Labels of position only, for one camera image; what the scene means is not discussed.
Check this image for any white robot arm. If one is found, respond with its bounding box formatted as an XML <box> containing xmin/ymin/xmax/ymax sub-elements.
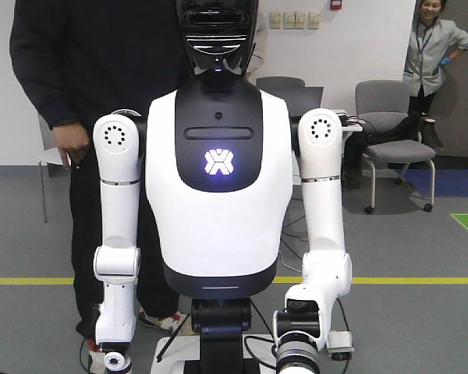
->
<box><xmin>93</xmin><ymin>110</ymin><xmax>142</xmax><ymax>373</ymax></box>

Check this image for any white robot arm other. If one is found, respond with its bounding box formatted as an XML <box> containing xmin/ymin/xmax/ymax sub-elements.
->
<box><xmin>273</xmin><ymin>108</ymin><xmax>353</xmax><ymax>373</ymax></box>

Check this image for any white robot wheeled base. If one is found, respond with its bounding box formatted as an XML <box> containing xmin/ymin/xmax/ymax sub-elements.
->
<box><xmin>151</xmin><ymin>334</ymin><xmax>275</xmax><ymax>373</ymax></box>

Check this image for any grey office chair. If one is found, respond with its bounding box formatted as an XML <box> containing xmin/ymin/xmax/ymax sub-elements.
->
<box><xmin>355</xmin><ymin>79</ymin><xmax>435</xmax><ymax>213</ymax></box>

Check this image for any person in black clothes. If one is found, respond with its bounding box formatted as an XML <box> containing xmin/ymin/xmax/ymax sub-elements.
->
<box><xmin>9</xmin><ymin>1</ymin><xmax>189</xmax><ymax>373</ymax></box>

